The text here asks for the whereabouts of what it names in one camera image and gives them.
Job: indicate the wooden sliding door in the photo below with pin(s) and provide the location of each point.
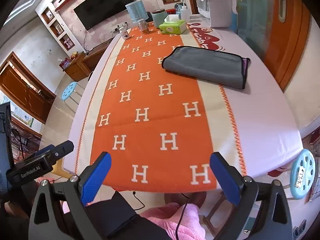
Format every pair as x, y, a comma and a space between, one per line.
287, 39

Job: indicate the wooden entrance door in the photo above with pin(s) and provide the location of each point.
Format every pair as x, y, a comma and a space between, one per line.
22, 87

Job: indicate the wooden TV cabinet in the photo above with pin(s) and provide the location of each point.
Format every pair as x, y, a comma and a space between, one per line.
84, 63

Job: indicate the purple and grey towel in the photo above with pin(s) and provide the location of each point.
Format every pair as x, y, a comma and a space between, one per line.
215, 66

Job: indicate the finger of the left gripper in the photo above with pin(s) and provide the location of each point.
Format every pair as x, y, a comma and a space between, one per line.
44, 150
62, 149

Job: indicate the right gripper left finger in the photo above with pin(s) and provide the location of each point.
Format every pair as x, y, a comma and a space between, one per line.
93, 176

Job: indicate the teal canister with lid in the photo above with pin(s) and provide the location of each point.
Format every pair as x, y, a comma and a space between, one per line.
158, 17

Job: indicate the white squeeze bottle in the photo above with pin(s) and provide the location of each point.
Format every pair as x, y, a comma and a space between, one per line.
185, 14

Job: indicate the glass jar with amber contents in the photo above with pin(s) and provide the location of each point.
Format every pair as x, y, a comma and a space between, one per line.
143, 26

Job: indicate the black wall television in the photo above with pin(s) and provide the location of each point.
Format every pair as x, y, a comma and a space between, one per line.
92, 12

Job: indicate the green tissue pack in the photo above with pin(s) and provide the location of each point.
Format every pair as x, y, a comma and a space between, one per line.
173, 27

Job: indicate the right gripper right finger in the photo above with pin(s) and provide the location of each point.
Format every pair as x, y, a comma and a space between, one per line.
228, 177

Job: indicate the blue table lamp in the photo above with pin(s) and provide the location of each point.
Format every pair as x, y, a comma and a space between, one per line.
137, 11

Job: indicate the small white pill bottle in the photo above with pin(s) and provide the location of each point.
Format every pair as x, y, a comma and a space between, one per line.
124, 33

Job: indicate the orange H-pattern table runner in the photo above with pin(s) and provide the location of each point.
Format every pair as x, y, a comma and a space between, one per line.
152, 123

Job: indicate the blue plastic stool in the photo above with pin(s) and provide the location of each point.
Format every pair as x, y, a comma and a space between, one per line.
67, 94
302, 174

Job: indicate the white tablecloth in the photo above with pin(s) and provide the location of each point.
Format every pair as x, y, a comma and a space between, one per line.
253, 129

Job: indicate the white countertop appliance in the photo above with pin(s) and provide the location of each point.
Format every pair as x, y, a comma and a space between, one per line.
219, 12

